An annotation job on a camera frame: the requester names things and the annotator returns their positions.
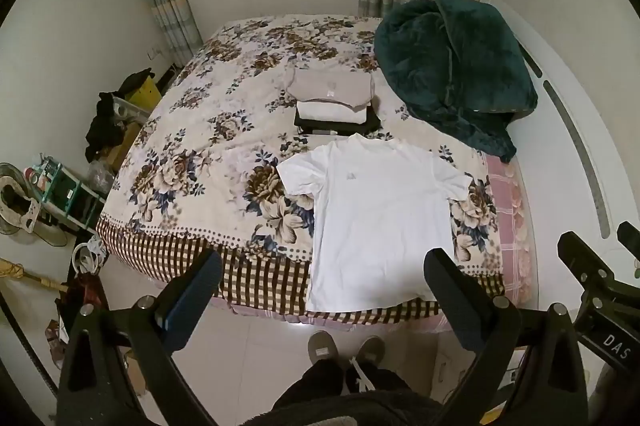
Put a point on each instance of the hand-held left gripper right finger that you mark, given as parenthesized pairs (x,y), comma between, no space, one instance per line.
(452,301)

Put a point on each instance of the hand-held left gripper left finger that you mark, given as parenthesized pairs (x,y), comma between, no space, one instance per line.
(192,291)

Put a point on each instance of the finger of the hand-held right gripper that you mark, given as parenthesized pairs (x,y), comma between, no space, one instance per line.
(585,258)
(631,238)

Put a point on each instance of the white t-shirt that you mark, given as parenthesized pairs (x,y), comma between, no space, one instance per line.
(380,216)

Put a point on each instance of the pink checked bed sheet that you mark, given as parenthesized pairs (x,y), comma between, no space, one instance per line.
(510,216)

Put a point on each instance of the person's right shoe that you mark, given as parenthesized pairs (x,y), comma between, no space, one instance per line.
(369,351)

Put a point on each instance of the person's shoe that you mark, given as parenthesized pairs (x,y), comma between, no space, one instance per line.
(322,348)
(369,351)

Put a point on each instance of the red bag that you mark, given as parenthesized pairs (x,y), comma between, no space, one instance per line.
(87,296)

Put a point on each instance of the person's left shoe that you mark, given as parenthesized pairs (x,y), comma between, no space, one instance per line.
(322,348)

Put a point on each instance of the person's black pants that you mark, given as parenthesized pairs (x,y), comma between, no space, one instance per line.
(350,401)

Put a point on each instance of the clear plastic bag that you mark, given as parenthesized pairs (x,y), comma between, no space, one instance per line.
(101,177)

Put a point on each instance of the floral bed blanket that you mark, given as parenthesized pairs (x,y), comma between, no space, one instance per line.
(210,146)

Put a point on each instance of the green rack with clutter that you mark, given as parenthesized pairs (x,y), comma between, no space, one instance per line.
(70,196)

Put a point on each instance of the straw broom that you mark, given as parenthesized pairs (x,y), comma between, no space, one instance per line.
(30,276)

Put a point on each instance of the white headboard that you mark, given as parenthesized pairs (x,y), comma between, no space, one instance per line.
(565,71)

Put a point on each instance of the black cloth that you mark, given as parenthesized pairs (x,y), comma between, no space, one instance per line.
(105,126)

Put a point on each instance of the white floor fan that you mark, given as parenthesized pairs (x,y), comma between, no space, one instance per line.
(20,206)

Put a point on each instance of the yellow box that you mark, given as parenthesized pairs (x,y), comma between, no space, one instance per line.
(145,93)

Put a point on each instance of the white folded garment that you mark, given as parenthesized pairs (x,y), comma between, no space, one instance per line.
(332,111)

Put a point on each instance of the dark green plush blanket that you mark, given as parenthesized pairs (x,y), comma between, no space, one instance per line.
(450,71)

